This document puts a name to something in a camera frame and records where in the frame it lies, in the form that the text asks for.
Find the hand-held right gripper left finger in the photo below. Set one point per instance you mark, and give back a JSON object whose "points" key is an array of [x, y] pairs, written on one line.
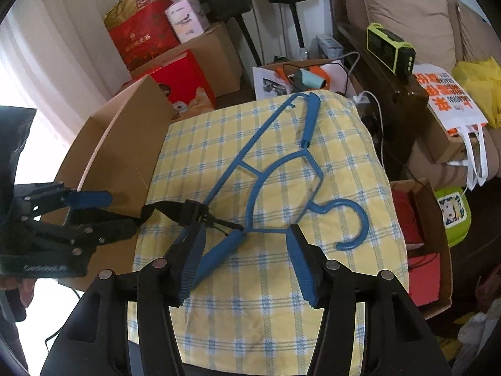
{"points": [[191, 266]]}

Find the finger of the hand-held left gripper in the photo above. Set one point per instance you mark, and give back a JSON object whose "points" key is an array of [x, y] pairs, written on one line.
{"points": [[90, 199], [113, 231]]}

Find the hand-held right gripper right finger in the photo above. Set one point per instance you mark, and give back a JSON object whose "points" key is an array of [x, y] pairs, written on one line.
{"points": [[303, 270]]}

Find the brown cardboard box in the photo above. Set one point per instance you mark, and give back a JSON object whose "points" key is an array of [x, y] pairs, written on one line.
{"points": [[117, 152], [219, 58]]}

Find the blue plastic clothes hanger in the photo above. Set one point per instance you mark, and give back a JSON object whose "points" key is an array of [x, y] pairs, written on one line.
{"points": [[312, 121]]}

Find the person's left hand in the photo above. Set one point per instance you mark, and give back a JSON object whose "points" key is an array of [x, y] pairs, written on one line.
{"points": [[27, 293]]}

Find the yellow blue checked cloth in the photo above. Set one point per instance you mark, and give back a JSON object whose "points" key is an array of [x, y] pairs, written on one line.
{"points": [[274, 321]]}

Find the red flat box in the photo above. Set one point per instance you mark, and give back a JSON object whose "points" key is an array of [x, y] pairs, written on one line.
{"points": [[424, 278]]}

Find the cardboard box with red boxes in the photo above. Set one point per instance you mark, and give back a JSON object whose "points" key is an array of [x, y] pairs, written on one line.
{"points": [[434, 203]]}

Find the white sheer curtain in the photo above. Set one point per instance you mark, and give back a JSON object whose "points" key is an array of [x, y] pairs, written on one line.
{"points": [[58, 47]]}

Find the red gift box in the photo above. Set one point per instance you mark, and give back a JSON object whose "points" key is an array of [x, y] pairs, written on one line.
{"points": [[184, 74]]}

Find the green lunch box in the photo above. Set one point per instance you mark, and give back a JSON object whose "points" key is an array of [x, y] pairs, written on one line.
{"points": [[454, 215]]}

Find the red gift bag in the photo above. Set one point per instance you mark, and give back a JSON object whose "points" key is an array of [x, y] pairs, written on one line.
{"points": [[145, 35]]}

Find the white printed bag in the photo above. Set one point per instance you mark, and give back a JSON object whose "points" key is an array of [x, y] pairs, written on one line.
{"points": [[477, 333]]}

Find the white printed leaflet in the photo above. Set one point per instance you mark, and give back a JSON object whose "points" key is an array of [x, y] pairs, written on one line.
{"points": [[270, 84]]}

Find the flat cardboard box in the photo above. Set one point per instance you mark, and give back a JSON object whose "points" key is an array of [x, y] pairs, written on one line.
{"points": [[442, 141]]}

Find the closed brown cardboard box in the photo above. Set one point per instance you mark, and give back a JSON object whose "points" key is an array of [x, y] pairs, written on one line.
{"points": [[219, 58]]}

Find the teal handheld device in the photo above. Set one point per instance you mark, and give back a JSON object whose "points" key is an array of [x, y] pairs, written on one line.
{"points": [[309, 78]]}

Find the orange plastic item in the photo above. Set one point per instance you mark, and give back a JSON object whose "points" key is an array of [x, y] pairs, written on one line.
{"points": [[327, 74]]}

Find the white tissue pack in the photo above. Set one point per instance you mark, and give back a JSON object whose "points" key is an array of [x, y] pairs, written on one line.
{"points": [[186, 19]]}

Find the gold paper bag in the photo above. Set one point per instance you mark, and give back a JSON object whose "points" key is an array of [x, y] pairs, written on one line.
{"points": [[133, 0]]}

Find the brown sofa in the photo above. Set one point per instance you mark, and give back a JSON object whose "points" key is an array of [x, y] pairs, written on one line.
{"points": [[430, 98]]}

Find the white grey appliance box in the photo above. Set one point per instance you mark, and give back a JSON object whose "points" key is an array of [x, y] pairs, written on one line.
{"points": [[328, 47]]}

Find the black speaker stand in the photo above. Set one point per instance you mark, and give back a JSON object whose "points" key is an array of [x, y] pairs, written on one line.
{"points": [[248, 39], [297, 27]]}

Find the white orange shopping bag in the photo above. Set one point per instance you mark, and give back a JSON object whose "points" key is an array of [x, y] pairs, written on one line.
{"points": [[450, 98]]}

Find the green black portable radio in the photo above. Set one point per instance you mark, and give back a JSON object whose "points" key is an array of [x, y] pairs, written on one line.
{"points": [[391, 49]]}

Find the yellow plastic bag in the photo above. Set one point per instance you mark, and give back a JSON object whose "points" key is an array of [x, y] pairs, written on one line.
{"points": [[481, 86]]}

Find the large beige sofa cushion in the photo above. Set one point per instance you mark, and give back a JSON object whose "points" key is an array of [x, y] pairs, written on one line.
{"points": [[407, 8]]}

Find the brown sofa cushion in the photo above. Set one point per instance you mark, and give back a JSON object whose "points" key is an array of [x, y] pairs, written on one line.
{"points": [[477, 27]]}

